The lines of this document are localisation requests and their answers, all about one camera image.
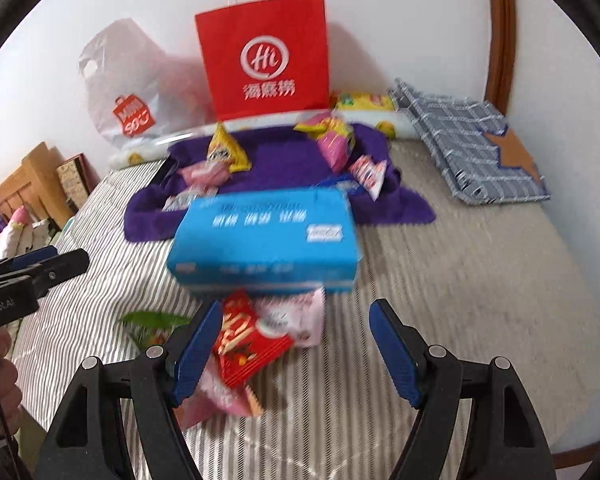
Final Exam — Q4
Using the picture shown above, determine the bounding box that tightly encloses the green snack packet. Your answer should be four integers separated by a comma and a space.
119, 310, 192, 351

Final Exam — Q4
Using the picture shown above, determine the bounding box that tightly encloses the red gold snack packet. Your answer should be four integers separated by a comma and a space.
212, 292, 294, 388

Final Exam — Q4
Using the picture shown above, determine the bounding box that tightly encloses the dark blue snack packet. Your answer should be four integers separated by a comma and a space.
316, 174, 366, 197

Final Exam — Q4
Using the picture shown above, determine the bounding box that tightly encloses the plush toy pile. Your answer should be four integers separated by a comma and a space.
0, 205, 59, 260

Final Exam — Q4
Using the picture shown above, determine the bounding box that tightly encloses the wooden headboard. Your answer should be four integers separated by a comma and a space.
0, 142, 73, 229

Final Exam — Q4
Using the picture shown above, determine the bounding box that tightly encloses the patterned box by headboard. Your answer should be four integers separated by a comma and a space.
56, 153, 99, 211

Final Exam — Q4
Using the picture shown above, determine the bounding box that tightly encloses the silver clear packet on towel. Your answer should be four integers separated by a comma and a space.
162, 185, 219, 211

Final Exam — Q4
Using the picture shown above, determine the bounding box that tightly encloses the blue tissue pack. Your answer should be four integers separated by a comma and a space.
166, 188, 361, 295

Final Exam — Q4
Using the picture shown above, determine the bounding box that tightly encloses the pink white small packet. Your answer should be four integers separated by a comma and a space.
349, 155, 387, 200

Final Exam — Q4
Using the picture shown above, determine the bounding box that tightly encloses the white plastic Miniso bag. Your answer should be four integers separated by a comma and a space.
79, 18, 213, 150

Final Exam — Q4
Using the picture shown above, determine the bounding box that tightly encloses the yellow triangular snack packet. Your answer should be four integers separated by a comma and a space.
207, 122, 252, 174

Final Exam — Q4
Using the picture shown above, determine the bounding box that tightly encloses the blue plaid folded cloth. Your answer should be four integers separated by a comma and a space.
390, 79, 550, 206

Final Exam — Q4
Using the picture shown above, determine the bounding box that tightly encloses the purple towel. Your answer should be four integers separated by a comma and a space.
123, 124, 436, 243

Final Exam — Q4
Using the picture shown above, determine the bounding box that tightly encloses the pink yellow snack packet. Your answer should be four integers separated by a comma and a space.
294, 112, 355, 174

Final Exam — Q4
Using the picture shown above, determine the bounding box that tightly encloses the yellow snack bag at back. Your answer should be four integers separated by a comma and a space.
330, 92, 396, 112

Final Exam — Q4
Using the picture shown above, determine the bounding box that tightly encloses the red paper shopping bag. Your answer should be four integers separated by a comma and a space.
195, 0, 330, 120

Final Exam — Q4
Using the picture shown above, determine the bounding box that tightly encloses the brown wooden door frame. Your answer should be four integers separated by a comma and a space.
484, 0, 517, 114

